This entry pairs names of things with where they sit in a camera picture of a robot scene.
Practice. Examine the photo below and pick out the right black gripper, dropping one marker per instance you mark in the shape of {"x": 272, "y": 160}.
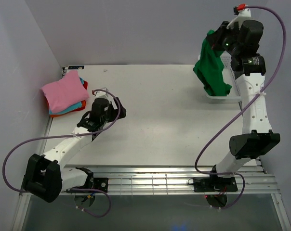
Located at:
{"x": 215, "y": 38}

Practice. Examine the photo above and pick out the orange folded t shirt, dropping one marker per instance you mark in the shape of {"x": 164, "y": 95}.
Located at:
{"x": 73, "y": 108}

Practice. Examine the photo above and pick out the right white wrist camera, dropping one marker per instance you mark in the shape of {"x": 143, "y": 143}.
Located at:
{"x": 242, "y": 14}

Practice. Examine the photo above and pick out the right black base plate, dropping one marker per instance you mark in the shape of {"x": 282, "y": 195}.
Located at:
{"x": 214, "y": 183}

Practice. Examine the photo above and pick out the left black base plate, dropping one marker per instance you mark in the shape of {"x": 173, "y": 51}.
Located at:
{"x": 99, "y": 184}

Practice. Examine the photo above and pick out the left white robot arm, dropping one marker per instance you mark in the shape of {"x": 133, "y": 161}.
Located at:
{"x": 46, "y": 175}

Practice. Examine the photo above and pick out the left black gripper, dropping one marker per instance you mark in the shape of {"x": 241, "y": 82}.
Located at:
{"x": 123, "y": 111}

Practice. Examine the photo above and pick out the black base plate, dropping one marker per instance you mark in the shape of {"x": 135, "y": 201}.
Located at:
{"x": 99, "y": 184}
{"x": 214, "y": 183}

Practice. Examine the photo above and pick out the red folded t shirt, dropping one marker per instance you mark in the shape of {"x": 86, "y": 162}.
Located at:
{"x": 85, "y": 84}

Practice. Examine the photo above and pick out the pink folded t shirt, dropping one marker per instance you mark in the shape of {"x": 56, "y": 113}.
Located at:
{"x": 64, "y": 91}

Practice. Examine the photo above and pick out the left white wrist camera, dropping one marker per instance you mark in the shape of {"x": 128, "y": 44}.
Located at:
{"x": 101, "y": 93}

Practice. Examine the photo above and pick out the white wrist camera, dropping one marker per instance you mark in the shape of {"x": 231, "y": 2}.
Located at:
{"x": 242, "y": 14}
{"x": 101, "y": 93}

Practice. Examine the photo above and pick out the light blue folded t shirt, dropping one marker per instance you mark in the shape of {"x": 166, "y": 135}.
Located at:
{"x": 63, "y": 109}

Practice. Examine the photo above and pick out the green t shirt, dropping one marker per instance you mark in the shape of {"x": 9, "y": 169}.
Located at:
{"x": 209, "y": 70}

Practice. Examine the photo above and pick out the white plastic basket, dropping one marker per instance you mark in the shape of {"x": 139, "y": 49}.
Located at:
{"x": 229, "y": 78}

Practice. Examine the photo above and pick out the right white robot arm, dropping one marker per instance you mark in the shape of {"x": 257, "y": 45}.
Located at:
{"x": 257, "y": 138}

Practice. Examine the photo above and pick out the blue label sticker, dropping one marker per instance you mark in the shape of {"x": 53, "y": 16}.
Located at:
{"x": 76, "y": 67}

